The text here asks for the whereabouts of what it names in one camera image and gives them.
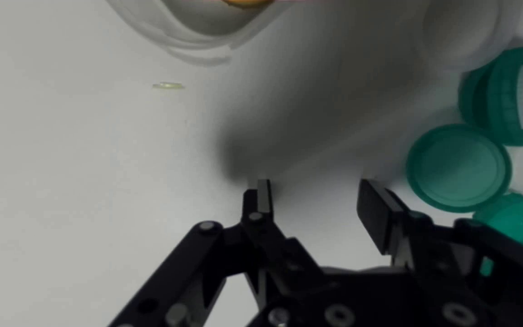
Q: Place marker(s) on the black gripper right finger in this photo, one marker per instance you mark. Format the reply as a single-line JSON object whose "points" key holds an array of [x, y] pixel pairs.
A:
{"points": [[455, 273]]}

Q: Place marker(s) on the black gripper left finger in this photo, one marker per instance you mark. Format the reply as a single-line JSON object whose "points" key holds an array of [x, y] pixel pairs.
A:
{"points": [[237, 266]]}

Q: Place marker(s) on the green bottle cap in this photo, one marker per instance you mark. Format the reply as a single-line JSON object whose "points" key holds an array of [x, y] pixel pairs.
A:
{"points": [[517, 221], [455, 166]]}

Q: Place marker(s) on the green cap with white inside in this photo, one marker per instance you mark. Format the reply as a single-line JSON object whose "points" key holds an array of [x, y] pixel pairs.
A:
{"points": [[499, 102]]}

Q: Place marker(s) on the white bowl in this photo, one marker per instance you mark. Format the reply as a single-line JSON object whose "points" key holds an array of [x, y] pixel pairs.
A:
{"points": [[177, 24]]}

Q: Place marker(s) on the yellow bottle cap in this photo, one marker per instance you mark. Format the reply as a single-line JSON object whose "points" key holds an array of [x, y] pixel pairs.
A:
{"points": [[246, 3]]}

